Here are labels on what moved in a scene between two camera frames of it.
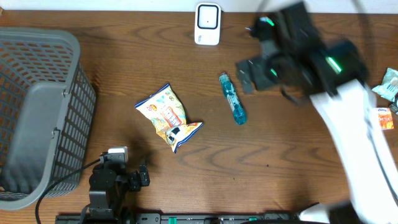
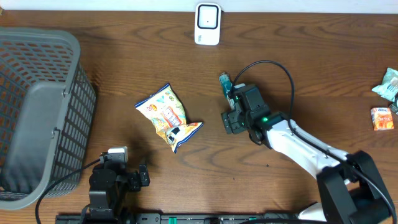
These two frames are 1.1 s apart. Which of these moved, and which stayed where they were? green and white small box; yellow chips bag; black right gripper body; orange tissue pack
Moved: black right gripper body
Stayed: yellow chips bag; orange tissue pack; green and white small box
